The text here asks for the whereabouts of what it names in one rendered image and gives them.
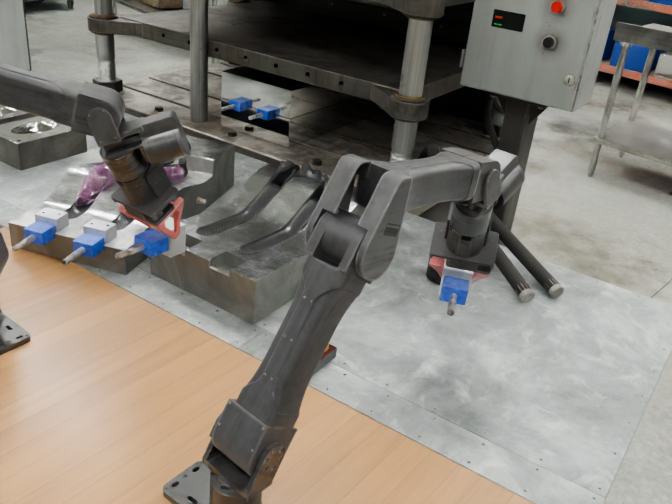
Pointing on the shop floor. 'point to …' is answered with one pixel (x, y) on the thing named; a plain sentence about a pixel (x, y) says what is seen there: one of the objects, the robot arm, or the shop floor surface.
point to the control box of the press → (533, 62)
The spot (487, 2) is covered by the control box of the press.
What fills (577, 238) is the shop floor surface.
